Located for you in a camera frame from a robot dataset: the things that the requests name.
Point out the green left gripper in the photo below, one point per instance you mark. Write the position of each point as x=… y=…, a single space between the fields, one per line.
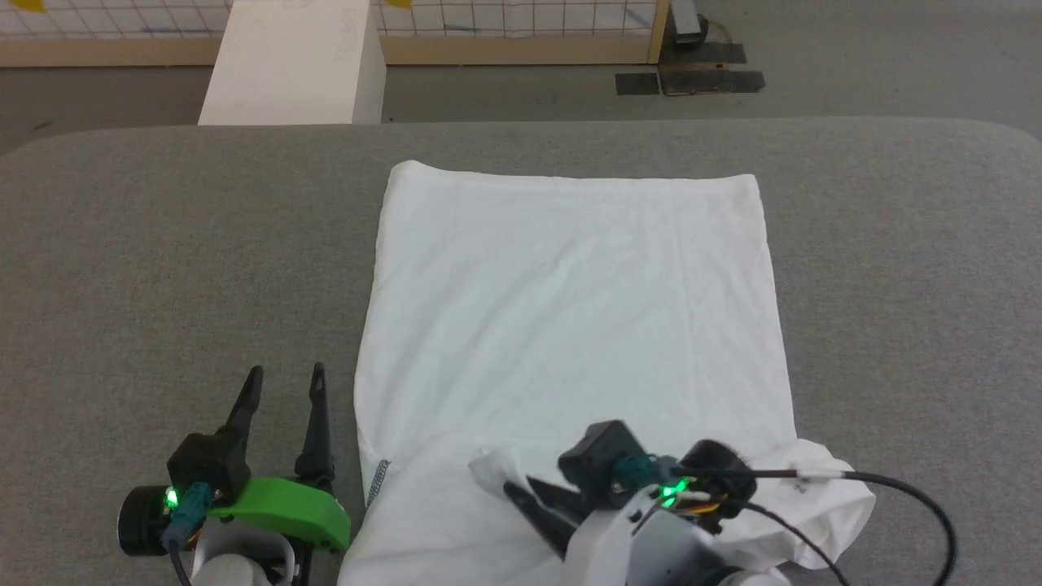
x=285 y=505

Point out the grey metal stand foot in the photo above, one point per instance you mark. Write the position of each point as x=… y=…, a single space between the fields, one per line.
x=685 y=20

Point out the white rectangular block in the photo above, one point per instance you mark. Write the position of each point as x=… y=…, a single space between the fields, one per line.
x=289 y=65

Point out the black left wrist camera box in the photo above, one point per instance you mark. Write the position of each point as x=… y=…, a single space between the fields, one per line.
x=207 y=464

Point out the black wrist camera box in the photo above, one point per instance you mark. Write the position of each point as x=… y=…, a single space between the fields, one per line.
x=207 y=464
x=598 y=460

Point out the long black floor tape patch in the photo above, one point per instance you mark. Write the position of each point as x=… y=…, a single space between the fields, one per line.
x=712 y=81

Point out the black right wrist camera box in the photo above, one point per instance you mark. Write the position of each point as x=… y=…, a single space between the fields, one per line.
x=598 y=460

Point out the small black floor tape patch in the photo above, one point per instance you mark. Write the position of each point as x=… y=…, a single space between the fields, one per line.
x=637 y=84

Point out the white garment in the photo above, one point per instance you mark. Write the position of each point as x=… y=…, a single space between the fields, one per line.
x=570 y=325

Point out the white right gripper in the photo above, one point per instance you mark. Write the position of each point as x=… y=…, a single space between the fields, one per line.
x=635 y=553

